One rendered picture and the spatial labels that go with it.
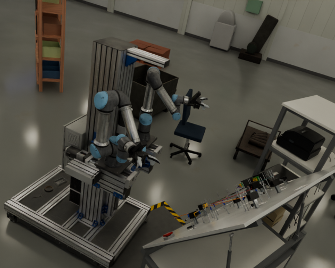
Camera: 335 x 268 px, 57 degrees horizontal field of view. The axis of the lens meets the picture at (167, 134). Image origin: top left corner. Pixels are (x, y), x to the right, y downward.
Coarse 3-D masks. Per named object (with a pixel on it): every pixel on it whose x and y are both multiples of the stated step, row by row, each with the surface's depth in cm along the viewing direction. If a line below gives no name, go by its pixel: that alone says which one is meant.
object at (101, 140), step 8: (96, 96) 209; (104, 96) 205; (112, 96) 209; (96, 104) 209; (104, 104) 206; (112, 104) 210; (104, 112) 210; (104, 120) 215; (104, 128) 219; (96, 136) 225; (104, 136) 223; (96, 144) 225; (104, 144) 226; (96, 152) 225; (104, 152) 229
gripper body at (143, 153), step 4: (132, 148) 198; (128, 152) 198; (132, 152) 201; (136, 152) 193; (140, 152) 194; (144, 152) 196; (132, 156) 198; (144, 156) 193; (132, 160) 195; (136, 160) 193; (144, 160) 195; (136, 164) 193; (144, 164) 198
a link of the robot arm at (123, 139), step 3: (120, 135) 206; (123, 135) 206; (117, 138) 205; (120, 138) 204; (123, 138) 203; (126, 138) 203; (117, 141) 205; (120, 141) 203; (123, 141) 201; (126, 141) 201; (120, 144) 203; (123, 144) 201; (120, 147) 204; (123, 147) 201; (123, 150) 205
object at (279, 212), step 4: (280, 208) 293; (272, 212) 287; (276, 212) 288; (280, 212) 290; (268, 216) 292; (272, 216) 288; (276, 216) 286; (280, 216) 299; (264, 220) 296; (268, 220) 293; (272, 220) 289; (276, 220) 294; (280, 220) 305; (268, 224) 294; (272, 224) 291
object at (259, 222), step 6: (324, 180) 212; (312, 186) 208; (294, 198) 193; (264, 216) 173; (258, 222) 156; (240, 228) 164; (246, 228) 161; (210, 234) 184; (216, 234) 180; (186, 240) 203
